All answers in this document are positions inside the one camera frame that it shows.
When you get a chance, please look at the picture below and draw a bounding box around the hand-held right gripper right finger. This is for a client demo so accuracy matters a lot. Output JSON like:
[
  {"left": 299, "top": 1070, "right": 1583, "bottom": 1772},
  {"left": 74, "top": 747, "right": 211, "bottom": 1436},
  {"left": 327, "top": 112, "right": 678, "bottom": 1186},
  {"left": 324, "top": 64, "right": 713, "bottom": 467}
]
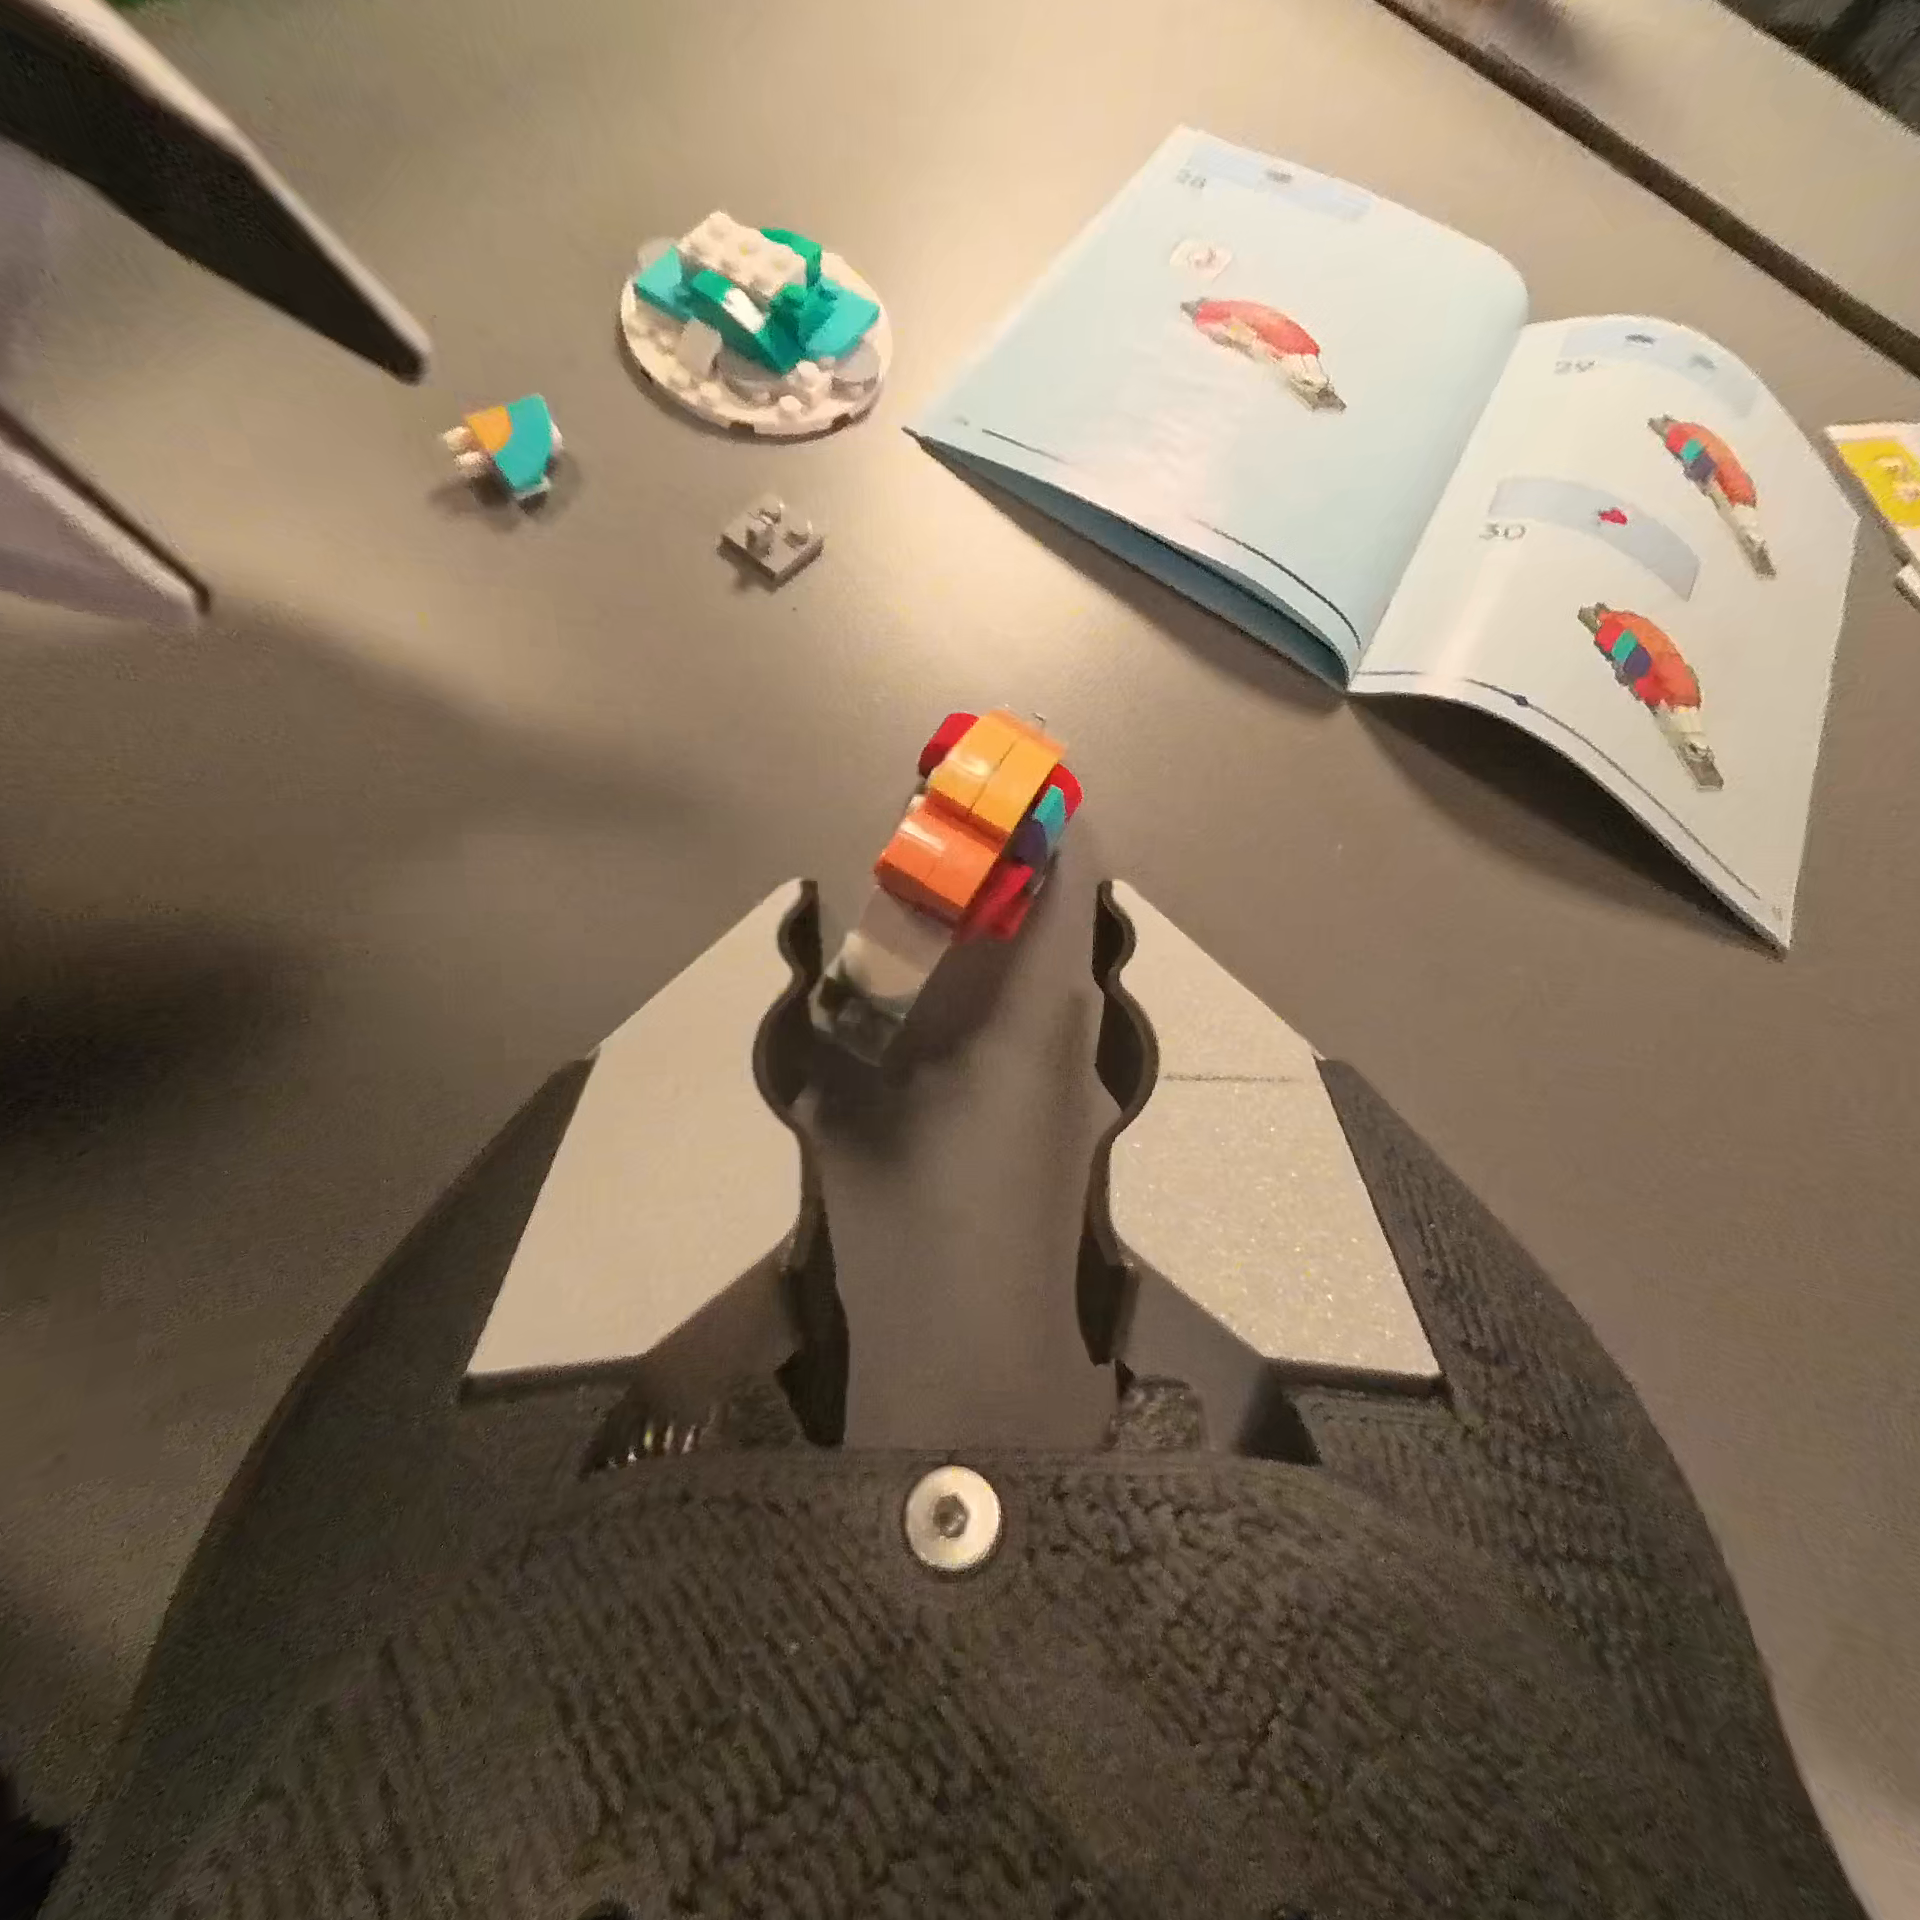
[{"left": 1071, "top": 877, "right": 1444, "bottom": 1449}]

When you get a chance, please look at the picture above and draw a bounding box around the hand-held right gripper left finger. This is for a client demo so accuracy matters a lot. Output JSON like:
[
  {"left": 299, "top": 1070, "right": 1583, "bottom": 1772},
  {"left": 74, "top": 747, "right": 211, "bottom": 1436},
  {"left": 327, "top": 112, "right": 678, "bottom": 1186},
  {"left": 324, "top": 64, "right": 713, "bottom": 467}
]
[{"left": 461, "top": 877, "right": 849, "bottom": 1449}]

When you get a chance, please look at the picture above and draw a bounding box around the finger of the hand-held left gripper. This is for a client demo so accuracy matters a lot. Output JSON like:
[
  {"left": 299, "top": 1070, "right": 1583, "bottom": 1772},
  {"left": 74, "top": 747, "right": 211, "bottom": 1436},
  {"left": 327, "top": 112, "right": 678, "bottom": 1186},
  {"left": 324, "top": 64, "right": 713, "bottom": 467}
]
[
  {"left": 0, "top": 0, "right": 435, "bottom": 382},
  {"left": 0, "top": 403, "right": 212, "bottom": 628}
]

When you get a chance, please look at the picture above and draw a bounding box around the orange toy brick model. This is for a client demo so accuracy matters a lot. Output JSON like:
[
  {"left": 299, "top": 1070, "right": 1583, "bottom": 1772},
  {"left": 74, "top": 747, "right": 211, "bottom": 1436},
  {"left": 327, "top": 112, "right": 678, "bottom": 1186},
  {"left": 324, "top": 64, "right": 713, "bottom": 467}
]
[{"left": 809, "top": 708, "right": 1086, "bottom": 1068}]

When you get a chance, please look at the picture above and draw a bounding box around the teal brick model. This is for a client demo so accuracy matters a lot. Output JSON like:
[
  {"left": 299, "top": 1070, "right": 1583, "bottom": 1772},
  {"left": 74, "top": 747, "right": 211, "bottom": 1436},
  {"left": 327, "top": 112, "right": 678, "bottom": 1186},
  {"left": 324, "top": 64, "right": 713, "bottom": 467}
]
[{"left": 618, "top": 211, "right": 894, "bottom": 442}]

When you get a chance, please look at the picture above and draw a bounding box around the small teal orange brick assembly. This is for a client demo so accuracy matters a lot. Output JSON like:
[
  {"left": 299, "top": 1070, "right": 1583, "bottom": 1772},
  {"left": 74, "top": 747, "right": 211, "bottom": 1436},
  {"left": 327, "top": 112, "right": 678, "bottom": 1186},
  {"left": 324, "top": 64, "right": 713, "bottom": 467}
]
[{"left": 439, "top": 393, "right": 570, "bottom": 509}]

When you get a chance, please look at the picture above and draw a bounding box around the small grey brick piece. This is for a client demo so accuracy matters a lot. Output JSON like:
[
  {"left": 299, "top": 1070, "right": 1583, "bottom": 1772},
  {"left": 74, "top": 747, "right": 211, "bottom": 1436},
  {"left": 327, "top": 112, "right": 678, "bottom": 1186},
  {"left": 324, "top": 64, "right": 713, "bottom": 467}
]
[{"left": 717, "top": 491, "right": 827, "bottom": 590}]

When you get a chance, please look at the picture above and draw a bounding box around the open pale blue instruction booklet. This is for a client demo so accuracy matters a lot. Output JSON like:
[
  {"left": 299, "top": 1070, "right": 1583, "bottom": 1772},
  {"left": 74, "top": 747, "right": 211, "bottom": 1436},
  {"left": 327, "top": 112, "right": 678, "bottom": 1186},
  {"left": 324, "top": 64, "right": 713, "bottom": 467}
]
[{"left": 903, "top": 123, "right": 1866, "bottom": 954}]

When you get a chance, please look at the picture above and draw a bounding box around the closed yellow-cornered instruction booklet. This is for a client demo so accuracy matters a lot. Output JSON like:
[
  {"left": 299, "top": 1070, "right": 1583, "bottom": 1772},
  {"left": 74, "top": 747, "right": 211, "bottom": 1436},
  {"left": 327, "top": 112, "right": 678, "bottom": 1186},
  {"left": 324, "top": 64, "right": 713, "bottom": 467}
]
[{"left": 1822, "top": 421, "right": 1920, "bottom": 531}]

